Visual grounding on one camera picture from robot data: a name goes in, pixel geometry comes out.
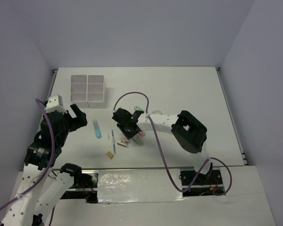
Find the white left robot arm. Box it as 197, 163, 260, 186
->
0, 99, 87, 226

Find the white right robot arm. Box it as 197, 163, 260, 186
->
112, 108, 213, 184

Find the pink mini stapler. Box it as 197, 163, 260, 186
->
117, 138, 130, 148

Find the blue ballpoint pen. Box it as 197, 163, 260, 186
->
111, 130, 116, 155

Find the grey white eraser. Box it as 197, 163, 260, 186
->
133, 137, 144, 146

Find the blue highlighter pen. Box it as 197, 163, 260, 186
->
92, 119, 101, 138

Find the clear tape roll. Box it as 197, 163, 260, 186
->
152, 110, 162, 115

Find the right white compartment organizer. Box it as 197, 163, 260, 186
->
87, 75, 106, 109

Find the white compartment organizer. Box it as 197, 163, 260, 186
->
70, 75, 89, 108
87, 75, 106, 109

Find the left white compartment organizer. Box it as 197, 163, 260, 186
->
70, 75, 89, 108

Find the yellow eraser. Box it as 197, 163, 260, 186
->
107, 152, 114, 159

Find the silver foil covered panel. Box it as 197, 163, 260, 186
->
97, 169, 184, 203

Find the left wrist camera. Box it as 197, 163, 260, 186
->
45, 95, 67, 113

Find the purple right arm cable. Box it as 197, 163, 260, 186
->
114, 91, 233, 196

